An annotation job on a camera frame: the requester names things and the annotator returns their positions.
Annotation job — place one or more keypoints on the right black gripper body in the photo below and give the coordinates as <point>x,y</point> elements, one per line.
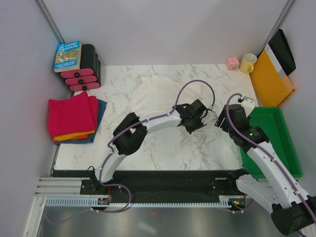
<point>224,125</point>

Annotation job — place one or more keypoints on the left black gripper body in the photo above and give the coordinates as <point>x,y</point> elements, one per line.
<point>196,124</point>

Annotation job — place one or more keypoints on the white t shirt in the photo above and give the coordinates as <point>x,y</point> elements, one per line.
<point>157,94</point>

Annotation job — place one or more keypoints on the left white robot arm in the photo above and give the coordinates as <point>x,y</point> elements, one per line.
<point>131,132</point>

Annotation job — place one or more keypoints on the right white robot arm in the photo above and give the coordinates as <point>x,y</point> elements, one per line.
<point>290,206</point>

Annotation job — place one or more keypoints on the green plastic tray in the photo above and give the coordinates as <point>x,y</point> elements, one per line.
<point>271,120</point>

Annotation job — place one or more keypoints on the yellow mug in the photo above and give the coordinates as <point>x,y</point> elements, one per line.
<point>248,62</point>

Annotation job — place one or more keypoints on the pink plug cube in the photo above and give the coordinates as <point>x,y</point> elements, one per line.
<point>232,63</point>

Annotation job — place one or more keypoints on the blue folded t shirt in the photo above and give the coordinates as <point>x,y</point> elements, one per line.
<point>99,115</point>

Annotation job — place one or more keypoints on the black pink drawer organizer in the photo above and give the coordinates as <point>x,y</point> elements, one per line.
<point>88,76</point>

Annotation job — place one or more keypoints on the orange folded t shirt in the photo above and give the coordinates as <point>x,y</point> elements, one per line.
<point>73,136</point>

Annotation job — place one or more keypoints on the red folded t shirt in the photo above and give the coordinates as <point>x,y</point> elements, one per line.
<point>73,115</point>

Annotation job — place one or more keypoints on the blue treehouse book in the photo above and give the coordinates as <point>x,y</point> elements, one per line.
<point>67,57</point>

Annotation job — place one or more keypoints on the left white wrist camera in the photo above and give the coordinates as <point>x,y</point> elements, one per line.
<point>211,116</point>

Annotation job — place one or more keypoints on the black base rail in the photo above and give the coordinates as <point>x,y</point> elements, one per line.
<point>160,186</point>

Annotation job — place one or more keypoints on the white slotted cable duct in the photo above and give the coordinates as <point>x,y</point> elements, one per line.
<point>223,202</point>

